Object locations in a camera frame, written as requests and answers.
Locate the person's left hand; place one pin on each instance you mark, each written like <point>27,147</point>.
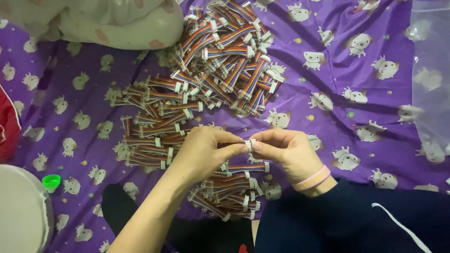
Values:
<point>197,154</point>

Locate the purple dog print bedsheet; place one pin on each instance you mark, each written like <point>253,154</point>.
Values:
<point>334,88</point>

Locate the pink rubber wristband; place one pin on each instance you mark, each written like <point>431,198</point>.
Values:
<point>312,179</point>

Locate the person's navy striped clothing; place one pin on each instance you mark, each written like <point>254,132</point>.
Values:
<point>351,221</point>

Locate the clear plastic bag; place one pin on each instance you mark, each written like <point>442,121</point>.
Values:
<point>430,80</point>

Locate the red fabric bag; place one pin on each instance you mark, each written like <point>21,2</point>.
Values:
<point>7,130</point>

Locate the white round container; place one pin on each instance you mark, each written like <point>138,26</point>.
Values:
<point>21,210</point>

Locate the green bottle cap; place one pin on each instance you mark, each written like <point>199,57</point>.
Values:
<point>51,182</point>

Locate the person's right hand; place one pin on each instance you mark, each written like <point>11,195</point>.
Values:
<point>291,154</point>

